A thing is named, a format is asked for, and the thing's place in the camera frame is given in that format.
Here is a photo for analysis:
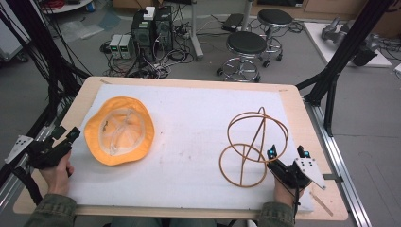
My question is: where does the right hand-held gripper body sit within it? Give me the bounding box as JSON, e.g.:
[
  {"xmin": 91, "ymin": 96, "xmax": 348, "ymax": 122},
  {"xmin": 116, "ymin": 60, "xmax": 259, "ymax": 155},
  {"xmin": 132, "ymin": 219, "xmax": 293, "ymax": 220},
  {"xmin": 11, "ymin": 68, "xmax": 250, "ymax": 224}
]
[{"xmin": 266, "ymin": 156, "xmax": 327, "ymax": 191}]

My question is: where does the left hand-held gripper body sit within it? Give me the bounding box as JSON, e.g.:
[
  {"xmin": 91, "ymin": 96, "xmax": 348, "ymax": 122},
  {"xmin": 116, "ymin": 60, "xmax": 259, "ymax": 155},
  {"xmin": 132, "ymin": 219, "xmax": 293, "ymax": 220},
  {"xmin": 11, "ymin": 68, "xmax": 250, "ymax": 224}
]
[{"xmin": 4, "ymin": 130, "xmax": 73, "ymax": 170}]

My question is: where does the person's right hand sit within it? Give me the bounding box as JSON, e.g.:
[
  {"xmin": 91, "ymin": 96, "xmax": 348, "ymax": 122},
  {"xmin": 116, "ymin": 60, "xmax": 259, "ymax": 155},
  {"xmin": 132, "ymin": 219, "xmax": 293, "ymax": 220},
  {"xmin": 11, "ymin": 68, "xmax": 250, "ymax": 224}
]
[{"xmin": 272, "ymin": 175, "xmax": 305, "ymax": 208}]

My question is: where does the person's left hand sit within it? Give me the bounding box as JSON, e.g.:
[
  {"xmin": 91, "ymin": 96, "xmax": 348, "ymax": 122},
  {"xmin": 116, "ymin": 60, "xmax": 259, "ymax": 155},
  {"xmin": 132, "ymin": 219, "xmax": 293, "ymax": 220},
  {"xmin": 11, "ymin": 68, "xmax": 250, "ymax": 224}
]
[{"xmin": 39, "ymin": 150, "xmax": 76, "ymax": 197}]

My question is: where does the thin wooden strip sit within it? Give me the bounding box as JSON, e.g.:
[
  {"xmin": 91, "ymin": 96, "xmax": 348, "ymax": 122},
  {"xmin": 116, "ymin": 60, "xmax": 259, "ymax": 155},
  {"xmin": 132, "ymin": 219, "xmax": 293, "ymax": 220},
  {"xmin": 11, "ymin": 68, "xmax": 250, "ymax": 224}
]
[{"xmin": 309, "ymin": 191, "xmax": 335, "ymax": 218}]

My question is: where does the orange bucket hat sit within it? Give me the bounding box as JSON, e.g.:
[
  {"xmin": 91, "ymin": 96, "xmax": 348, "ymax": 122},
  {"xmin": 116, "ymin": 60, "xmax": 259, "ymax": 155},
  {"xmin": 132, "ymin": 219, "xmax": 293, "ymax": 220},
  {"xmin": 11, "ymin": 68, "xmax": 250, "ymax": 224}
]
[{"xmin": 83, "ymin": 96, "xmax": 156, "ymax": 167}]

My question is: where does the white foam mat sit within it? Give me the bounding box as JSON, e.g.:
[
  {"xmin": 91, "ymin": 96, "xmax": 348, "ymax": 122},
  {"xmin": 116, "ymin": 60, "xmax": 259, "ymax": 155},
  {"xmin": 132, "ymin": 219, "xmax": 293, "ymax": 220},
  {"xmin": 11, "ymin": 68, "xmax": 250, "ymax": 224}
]
[{"xmin": 67, "ymin": 83, "xmax": 315, "ymax": 213}]

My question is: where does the grey power supply unit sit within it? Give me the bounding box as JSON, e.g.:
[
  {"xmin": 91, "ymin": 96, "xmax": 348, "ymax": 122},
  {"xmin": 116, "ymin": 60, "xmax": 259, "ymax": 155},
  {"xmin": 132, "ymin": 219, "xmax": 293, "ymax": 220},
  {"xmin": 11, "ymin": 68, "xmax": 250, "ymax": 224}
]
[
  {"xmin": 118, "ymin": 34, "xmax": 135, "ymax": 61},
  {"xmin": 109, "ymin": 33, "xmax": 123, "ymax": 60}
]

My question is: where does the white floor board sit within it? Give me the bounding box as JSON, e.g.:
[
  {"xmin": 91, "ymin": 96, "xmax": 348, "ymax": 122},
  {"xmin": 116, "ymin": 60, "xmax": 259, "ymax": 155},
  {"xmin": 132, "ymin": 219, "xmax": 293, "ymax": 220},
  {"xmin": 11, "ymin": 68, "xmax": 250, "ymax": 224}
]
[{"xmin": 303, "ymin": 21, "xmax": 393, "ymax": 69}]

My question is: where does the large black round stool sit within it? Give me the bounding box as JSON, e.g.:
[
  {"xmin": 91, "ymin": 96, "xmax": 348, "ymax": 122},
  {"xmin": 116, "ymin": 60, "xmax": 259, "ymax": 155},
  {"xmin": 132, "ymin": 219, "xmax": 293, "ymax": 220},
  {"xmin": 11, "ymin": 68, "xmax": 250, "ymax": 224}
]
[{"xmin": 216, "ymin": 30, "xmax": 269, "ymax": 84}]

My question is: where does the black computer tower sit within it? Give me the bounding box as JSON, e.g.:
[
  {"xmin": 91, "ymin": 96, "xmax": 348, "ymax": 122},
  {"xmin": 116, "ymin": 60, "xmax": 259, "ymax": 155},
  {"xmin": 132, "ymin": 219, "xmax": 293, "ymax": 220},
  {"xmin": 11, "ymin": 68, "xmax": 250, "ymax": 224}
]
[
  {"xmin": 153, "ymin": 5, "xmax": 174, "ymax": 53},
  {"xmin": 130, "ymin": 9, "xmax": 156, "ymax": 62}
]

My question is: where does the small black round stool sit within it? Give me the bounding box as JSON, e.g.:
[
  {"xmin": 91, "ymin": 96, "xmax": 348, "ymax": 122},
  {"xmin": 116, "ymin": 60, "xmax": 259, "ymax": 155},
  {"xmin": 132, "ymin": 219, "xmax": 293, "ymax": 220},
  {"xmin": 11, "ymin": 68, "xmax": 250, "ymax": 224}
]
[{"xmin": 256, "ymin": 8, "xmax": 294, "ymax": 69}]

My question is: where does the white box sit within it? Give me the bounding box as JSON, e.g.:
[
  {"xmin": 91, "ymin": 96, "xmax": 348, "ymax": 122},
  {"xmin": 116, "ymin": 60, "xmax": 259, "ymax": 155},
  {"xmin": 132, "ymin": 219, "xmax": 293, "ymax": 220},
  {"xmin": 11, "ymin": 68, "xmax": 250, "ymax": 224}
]
[{"xmin": 143, "ymin": 6, "xmax": 157, "ymax": 22}]

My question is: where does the grey table leg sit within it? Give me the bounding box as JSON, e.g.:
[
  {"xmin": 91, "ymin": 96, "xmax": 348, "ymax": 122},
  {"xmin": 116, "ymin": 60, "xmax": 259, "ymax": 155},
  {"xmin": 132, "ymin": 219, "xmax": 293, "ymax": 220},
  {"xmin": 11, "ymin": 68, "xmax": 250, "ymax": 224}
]
[{"xmin": 188, "ymin": 0, "xmax": 205, "ymax": 62}]

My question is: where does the wooden wire hat stand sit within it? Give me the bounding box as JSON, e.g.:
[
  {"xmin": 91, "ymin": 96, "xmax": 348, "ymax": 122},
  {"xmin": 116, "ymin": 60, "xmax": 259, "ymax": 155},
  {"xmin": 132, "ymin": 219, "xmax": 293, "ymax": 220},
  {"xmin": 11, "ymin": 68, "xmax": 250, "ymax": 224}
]
[{"xmin": 218, "ymin": 106, "xmax": 290, "ymax": 189}]

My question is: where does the aluminium rail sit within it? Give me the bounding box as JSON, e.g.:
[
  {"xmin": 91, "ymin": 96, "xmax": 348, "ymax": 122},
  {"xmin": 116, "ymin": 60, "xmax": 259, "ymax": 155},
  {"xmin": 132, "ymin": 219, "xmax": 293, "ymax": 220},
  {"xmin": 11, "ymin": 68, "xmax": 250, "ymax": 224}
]
[
  {"xmin": 0, "ymin": 99, "xmax": 76, "ymax": 212},
  {"xmin": 303, "ymin": 97, "xmax": 375, "ymax": 227}
]

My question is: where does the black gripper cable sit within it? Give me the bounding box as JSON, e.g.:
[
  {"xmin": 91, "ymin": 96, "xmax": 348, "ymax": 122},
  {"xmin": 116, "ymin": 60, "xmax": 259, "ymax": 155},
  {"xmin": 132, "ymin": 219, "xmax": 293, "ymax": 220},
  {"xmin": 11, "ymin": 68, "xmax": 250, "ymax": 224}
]
[
  {"xmin": 292, "ymin": 176, "xmax": 301, "ymax": 227},
  {"xmin": 11, "ymin": 166, "xmax": 44, "ymax": 206}
]

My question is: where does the black metal frame stand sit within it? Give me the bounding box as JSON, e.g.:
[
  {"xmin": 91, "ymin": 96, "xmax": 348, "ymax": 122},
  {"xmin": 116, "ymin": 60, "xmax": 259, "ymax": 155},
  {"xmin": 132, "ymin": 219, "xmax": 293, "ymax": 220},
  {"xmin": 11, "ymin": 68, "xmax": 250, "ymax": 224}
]
[
  {"xmin": 0, "ymin": 0, "xmax": 93, "ymax": 187},
  {"xmin": 295, "ymin": 0, "xmax": 397, "ymax": 138}
]

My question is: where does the tangle of floor cables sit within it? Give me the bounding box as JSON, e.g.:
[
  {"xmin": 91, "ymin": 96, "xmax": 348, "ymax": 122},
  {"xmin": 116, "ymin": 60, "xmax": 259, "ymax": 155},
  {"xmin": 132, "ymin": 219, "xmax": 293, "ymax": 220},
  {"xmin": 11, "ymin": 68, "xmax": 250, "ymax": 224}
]
[{"xmin": 99, "ymin": 3, "xmax": 221, "ymax": 79}]

